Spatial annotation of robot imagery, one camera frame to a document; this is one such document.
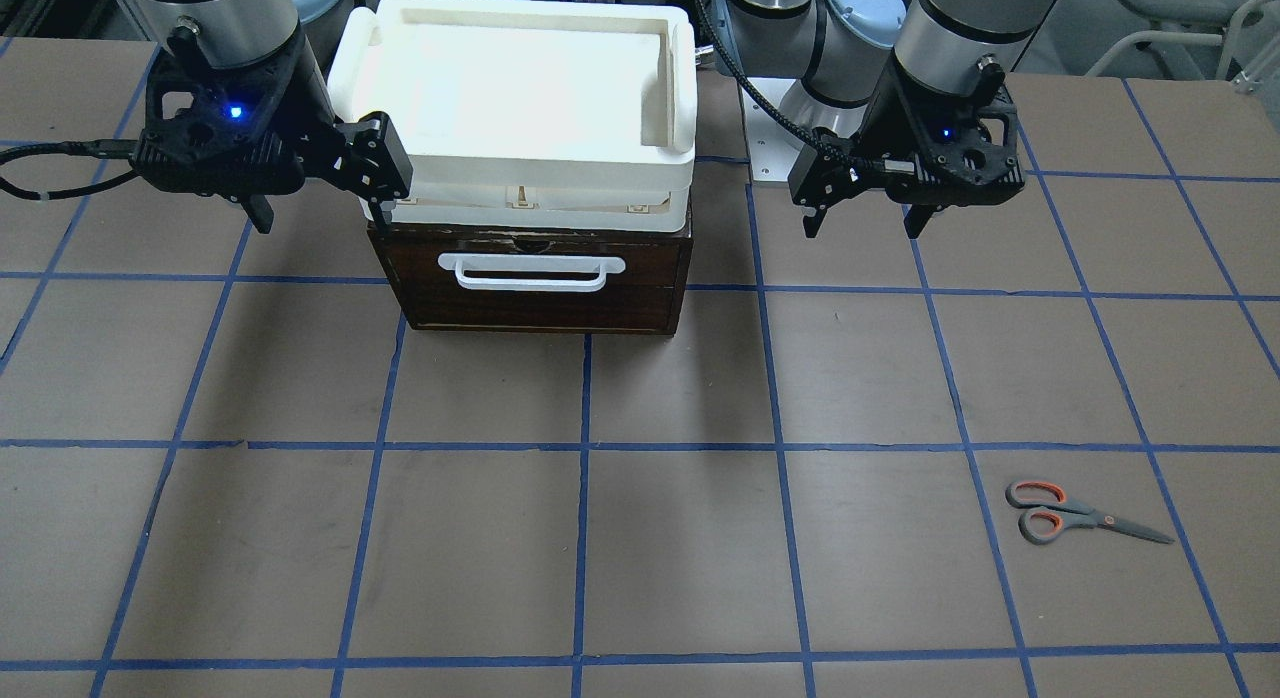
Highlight white plastic tray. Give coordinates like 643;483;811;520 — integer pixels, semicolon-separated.
326;0;698;233

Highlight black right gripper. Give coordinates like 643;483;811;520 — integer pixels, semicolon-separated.
131;18;388;234

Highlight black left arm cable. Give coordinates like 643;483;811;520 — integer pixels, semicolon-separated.
0;138;141;201

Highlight black braided cable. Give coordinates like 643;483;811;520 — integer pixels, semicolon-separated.
692;0;870;174

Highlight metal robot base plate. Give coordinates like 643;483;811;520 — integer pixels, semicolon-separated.
739;88;803;188

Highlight grey orange scissors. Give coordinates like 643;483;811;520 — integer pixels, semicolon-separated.
1004;479;1174;546

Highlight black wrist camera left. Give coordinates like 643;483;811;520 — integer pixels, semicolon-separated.
787;127;884;219

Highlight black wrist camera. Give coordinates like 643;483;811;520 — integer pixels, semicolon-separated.
787;127;884;219
332;111;413;204

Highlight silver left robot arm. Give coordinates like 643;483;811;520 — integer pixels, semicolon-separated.
698;0;1056;239

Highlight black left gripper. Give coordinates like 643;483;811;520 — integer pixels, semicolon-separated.
803;56;1025;241

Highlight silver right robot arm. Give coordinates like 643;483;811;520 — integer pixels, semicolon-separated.
131;0;412;233

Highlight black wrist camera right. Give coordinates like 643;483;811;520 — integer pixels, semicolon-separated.
332;111;413;204

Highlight dark wooden drawer cabinet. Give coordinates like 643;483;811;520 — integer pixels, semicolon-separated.
367;224;694;336

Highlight grey chair frame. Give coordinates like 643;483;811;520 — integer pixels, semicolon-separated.
1085;0;1277;79

